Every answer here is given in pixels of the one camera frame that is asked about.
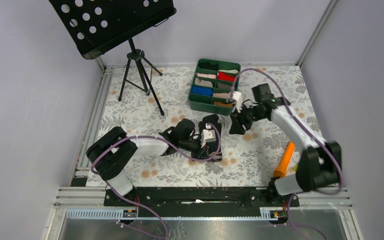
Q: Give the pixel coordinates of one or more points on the beige rolled cloth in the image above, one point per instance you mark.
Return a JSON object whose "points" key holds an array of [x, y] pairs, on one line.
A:
{"points": [[203, 83]]}

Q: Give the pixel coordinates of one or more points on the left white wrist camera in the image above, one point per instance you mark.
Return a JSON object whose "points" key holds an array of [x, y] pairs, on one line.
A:
{"points": [[208, 134]]}

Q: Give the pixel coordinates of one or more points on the grey rolled cloth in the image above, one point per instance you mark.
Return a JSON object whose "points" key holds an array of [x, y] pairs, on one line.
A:
{"points": [[226, 86]]}

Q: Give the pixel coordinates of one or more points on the aluminium frame rails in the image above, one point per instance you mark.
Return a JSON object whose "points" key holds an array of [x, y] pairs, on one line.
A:
{"points": [[97, 110]]}

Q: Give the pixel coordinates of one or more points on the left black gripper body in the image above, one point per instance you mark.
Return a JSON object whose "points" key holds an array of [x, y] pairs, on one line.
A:
{"points": [[190, 144]]}

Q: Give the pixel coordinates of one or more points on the black striped underwear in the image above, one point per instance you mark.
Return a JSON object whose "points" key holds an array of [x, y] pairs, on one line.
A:
{"points": [[213, 149]]}

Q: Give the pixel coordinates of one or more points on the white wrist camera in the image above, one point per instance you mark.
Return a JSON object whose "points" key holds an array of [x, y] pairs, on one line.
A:
{"points": [[208, 134], [238, 100]]}

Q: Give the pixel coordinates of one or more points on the orange rolled cloth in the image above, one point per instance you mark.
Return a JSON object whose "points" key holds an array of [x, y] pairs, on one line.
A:
{"points": [[223, 104]]}

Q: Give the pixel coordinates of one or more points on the green divided organizer tray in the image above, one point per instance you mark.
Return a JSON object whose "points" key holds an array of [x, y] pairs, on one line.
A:
{"points": [[204, 103]]}

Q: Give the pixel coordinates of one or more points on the orange carrot toy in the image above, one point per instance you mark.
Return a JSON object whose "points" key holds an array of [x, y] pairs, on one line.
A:
{"points": [[281, 169]]}

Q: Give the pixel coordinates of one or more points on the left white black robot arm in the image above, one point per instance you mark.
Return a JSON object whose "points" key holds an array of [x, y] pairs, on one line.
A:
{"points": [[110, 154]]}

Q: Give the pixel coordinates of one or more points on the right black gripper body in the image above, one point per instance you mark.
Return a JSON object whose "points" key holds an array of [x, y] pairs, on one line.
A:
{"points": [[246, 116]]}

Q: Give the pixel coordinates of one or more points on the red rolled cloth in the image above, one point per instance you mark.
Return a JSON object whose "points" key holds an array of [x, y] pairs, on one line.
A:
{"points": [[226, 76]]}

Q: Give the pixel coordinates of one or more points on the light pink rolled cloth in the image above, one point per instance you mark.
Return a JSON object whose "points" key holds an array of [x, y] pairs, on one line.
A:
{"points": [[221, 95]]}

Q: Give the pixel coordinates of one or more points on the white rolled cloth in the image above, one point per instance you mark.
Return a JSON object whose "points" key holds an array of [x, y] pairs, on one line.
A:
{"points": [[229, 71]]}

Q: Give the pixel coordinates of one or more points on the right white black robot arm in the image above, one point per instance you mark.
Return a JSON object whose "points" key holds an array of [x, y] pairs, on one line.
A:
{"points": [[320, 161]]}

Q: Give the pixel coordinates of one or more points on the black rolled cloth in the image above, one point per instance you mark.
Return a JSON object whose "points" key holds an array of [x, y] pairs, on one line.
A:
{"points": [[208, 66]]}

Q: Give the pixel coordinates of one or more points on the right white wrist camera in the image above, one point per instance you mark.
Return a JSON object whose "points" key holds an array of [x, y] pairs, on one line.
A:
{"points": [[238, 100]]}

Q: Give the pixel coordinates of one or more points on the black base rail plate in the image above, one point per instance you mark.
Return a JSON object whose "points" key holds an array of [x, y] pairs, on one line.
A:
{"points": [[195, 202]]}

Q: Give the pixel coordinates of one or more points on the black perforated music stand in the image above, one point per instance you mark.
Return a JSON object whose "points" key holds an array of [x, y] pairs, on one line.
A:
{"points": [[98, 26]]}

